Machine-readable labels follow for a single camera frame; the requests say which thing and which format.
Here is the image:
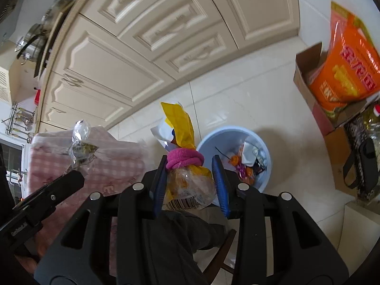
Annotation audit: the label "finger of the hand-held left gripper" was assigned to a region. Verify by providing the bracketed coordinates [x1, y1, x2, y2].
[13, 171, 85, 229]

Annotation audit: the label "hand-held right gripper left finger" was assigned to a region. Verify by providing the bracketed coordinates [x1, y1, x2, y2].
[34, 155, 168, 285]

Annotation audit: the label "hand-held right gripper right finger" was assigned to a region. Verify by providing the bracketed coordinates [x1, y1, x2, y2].
[211, 154, 349, 285]

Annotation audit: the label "yellow bread bag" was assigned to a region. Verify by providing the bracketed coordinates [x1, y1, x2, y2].
[151, 101, 217, 211]

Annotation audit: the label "purple yellow candy wrapper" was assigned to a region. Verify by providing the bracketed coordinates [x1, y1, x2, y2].
[236, 165, 254, 183]

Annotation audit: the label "pink hair tie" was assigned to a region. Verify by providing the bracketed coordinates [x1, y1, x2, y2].
[166, 148, 205, 170]

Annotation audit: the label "clear printed plastic wrapper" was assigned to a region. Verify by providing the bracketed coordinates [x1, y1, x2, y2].
[68, 119, 100, 174]

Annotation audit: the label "light blue trash bin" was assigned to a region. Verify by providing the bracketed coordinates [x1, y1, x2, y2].
[196, 126, 272, 207]

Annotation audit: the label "person's left hand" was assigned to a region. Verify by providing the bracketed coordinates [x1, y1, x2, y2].
[13, 232, 51, 271]

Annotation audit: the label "kitchen window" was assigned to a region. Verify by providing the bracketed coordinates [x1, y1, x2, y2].
[0, 137, 30, 198]

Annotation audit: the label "person's dark trousers leg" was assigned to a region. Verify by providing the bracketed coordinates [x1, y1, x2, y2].
[142, 211, 228, 285]

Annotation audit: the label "dark wooden chair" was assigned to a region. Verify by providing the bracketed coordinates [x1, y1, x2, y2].
[203, 228, 238, 284]

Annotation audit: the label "hanging utensil rack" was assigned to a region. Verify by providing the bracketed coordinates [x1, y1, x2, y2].
[1, 101, 36, 143]

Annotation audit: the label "brown cardboard box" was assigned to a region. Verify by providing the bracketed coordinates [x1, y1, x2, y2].
[323, 126, 369, 198]

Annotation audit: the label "cream kitchen base cabinets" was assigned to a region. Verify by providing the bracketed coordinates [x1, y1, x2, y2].
[33, 0, 300, 134]

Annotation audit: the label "black gas stove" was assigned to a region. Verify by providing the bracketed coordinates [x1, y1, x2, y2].
[33, 33, 60, 79]

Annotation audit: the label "open cardboard box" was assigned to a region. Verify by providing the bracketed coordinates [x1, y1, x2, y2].
[293, 42, 376, 135]

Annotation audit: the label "steel pan with lid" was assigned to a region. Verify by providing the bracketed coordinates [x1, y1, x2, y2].
[15, 22, 49, 61]

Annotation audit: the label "cooking oil bottle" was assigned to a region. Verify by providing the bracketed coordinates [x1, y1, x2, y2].
[355, 102, 380, 204]

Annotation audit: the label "orange printed bag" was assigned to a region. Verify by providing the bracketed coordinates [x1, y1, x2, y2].
[307, 1, 380, 112]

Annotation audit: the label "steel steamer pot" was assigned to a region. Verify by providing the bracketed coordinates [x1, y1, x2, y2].
[41, 0, 75, 29]

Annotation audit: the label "black strap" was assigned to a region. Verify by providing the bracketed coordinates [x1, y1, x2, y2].
[343, 138, 379, 195]

